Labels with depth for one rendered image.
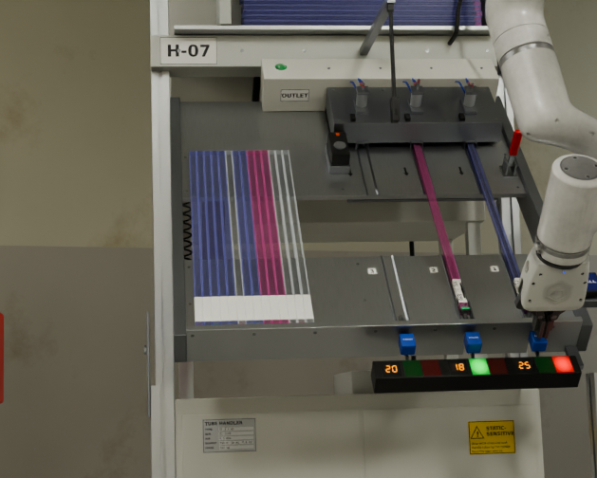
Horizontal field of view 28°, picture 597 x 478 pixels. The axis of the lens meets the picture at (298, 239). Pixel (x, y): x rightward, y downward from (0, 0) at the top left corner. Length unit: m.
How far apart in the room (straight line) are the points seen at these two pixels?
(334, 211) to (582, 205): 0.96
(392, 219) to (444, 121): 0.35
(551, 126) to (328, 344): 0.51
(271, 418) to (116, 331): 2.89
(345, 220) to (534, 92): 0.87
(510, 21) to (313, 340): 0.60
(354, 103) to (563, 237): 0.72
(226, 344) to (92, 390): 3.14
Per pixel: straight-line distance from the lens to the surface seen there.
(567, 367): 2.00
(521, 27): 1.94
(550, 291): 1.91
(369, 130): 2.37
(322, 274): 2.08
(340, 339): 1.97
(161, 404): 1.96
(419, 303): 2.05
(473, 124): 2.41
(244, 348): 1.97
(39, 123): 5.20
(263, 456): 2.26
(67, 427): 5.06
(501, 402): 2.34
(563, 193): 1.78
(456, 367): 1.96
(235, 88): 2.68
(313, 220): 2.63
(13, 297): 5.05
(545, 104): 1.87
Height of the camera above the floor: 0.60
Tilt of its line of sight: 8 degrees up
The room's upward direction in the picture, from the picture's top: 2 degrees counter-clockwise
